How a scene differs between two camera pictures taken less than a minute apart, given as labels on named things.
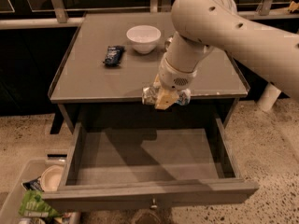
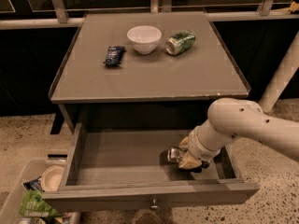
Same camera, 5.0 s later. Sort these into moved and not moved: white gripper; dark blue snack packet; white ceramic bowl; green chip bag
Moved: white gripper
Not moved: white ceramic bowl; dark blue snack packet; green chip bag
